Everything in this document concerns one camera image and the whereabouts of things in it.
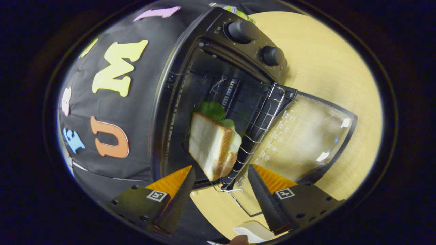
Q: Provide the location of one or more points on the green label plastic bottle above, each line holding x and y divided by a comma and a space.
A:
242, 13

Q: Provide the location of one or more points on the black toaster oven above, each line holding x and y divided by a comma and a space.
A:
218, 34

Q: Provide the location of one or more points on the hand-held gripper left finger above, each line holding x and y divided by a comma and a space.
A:
177, 200

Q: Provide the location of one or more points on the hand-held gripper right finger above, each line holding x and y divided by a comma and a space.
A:
267, 204

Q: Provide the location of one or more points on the toast sandwich with lettuce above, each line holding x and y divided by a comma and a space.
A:
207, 143

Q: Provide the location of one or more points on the white rectangular plate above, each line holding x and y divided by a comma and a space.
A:
253, 229

